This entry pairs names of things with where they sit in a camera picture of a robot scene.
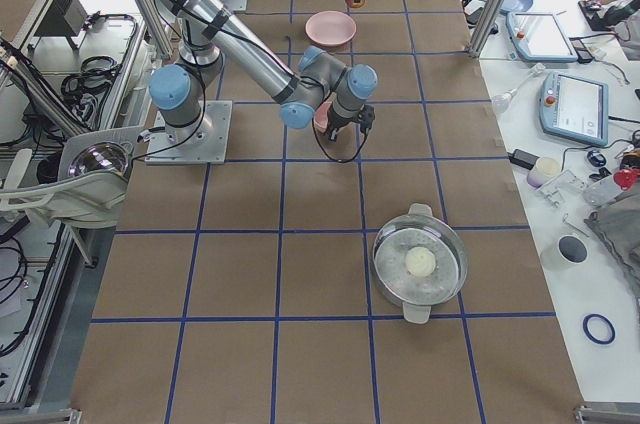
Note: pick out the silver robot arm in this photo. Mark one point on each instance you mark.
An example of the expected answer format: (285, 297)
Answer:
(212, 24)

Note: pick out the pink bowl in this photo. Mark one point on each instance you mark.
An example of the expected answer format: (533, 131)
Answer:
(321, 118)

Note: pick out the black power adapter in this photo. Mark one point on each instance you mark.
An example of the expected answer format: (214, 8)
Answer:
(522, 159)

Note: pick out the steel steamer pot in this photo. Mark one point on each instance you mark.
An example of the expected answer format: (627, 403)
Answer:
(416, 296)

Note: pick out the left teach pendant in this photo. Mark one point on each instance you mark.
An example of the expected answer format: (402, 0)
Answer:
(539, 37)

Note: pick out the teach pendant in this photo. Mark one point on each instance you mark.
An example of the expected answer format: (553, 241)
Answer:
(539, 37)
(574, 108)

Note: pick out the white paper cup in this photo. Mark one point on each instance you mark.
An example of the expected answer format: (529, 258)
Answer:
(544, 169)

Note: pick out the white steamed bun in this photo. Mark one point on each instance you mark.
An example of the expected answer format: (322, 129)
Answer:
(420, 261)

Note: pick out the right teach pendant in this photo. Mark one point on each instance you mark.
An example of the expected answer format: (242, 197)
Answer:
(574, 108)

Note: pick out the pink plate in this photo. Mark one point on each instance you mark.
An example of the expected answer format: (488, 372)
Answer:
(330, 28)

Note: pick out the blue plate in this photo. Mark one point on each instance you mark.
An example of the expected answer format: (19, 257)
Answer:
(509, 6)

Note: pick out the grey cloth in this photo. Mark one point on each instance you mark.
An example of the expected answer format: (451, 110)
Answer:
(617, 227)

